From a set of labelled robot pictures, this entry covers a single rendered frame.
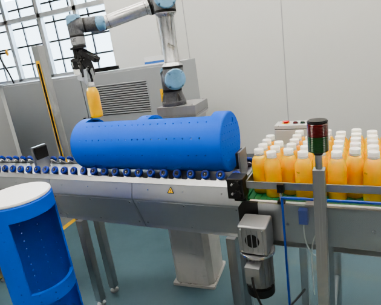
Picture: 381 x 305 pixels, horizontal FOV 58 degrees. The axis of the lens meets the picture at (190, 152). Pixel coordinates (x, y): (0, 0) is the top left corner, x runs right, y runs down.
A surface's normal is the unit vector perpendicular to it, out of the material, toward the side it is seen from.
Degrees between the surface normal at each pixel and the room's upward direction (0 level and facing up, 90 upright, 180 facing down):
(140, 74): 90
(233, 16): 90
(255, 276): 90
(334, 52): 90
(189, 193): 70
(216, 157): 105
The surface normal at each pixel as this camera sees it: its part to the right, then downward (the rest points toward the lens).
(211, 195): -0.45, -0.03
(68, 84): -0.33, 0.31
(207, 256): 0.42, 0.19
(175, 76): 0.21, 0.37
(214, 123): -0.39, -0.51
